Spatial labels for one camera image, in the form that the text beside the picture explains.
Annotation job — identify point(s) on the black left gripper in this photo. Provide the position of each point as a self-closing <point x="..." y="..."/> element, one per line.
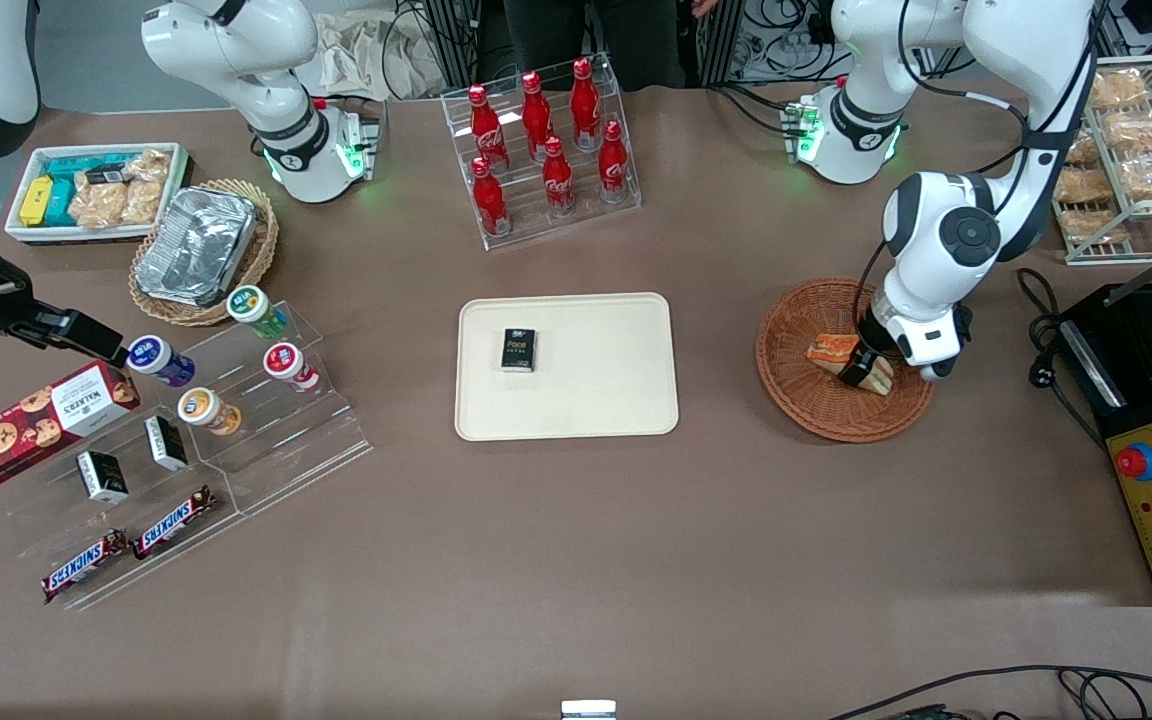
<point x="873" y="338"/>

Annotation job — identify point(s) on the triangle sandwich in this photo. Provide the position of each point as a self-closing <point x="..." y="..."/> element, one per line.
<point x="826" y="352"/>

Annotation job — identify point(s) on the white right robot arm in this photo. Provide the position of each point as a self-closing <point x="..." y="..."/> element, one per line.
<point x="236" y="50"/>

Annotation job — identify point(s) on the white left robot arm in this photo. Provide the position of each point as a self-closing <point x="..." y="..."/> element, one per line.
<point x="936" y="230"/>

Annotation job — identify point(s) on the brown round wicker basket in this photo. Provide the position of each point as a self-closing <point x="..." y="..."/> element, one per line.
<point x="826" y="410"/>

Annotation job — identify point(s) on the aluminium foil tray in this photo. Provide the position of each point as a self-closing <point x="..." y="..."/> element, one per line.
<point x="196" y="245"/>

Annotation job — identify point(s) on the light woven wicker basket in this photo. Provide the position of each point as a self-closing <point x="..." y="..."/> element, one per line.
<point x="261" y="245"/>

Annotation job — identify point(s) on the beige plastic tray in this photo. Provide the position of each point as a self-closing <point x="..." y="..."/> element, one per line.
<point x="596" y="380"/>

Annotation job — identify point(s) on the blue lid snack cup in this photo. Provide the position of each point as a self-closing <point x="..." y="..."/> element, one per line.
<point x="158" y="360"/>

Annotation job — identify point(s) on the white plastic bin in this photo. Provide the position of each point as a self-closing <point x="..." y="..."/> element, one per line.
<point x="66" y="235"/>

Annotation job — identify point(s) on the red Walkers cookie box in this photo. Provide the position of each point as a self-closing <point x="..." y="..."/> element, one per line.
<point x="36" y="425"/>

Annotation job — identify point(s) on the teal snack box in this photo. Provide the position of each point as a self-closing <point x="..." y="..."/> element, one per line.
<point x="61" y="205"/>
<point x="76" y="166"/>

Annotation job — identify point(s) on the clear packet of crackers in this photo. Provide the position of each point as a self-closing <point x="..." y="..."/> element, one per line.
<point x="146" y="185"/>
<point x="98" y="205"/>

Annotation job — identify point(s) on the yellow snack box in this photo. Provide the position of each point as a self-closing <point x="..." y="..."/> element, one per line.
<point x="36" y="200"/>

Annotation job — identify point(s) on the small black white box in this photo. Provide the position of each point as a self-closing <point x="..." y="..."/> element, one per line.
<point x="166" y="443"/>
<point x="102" y="477"/>

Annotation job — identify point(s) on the orange snack cup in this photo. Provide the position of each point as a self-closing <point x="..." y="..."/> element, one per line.
<point x="206" y="410"/>

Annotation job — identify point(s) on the green lid snack cup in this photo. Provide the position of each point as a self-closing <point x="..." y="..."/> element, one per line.
<point x="254" y="308"/>

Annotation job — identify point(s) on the Snickers chocolate bar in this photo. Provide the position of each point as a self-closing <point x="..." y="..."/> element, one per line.
<point x="84" y="567"/>
<point x="173" y="522"/>

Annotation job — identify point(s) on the red lid snack cup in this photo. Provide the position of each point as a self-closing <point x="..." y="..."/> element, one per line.
<point x="289" y="365"/>

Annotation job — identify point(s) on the clear acrylic stepped stand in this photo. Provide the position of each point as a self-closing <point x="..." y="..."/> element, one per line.
<point x="306" y="450"/>
<point x="186" y="520"/>

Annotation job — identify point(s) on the black countertop appliance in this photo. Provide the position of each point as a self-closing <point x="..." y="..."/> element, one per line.
<point x="1131" y="370"/>

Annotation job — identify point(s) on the red cola bottle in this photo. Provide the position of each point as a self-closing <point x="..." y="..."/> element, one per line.
<point x="486" y="130"/>
<point x="584" y="105"/>
<point x="536" y="120"/>
<point x="557" y="180"/>
<point x="613" y="165"/>
<point x="489" y="200"/>

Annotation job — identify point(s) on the black Face tissue pack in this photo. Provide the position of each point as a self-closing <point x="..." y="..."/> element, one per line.
<point x="518" y="350"/>

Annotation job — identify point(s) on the clear acrylic bottle rack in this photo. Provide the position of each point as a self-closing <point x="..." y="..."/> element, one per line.
<point x="536" y="232"/>

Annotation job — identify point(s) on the person in dark clothes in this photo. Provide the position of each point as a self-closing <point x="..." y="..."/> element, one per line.
<point x="596" y="35"/>

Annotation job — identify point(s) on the small white device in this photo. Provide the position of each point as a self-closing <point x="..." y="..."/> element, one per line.
<point x="588" y="710"/>

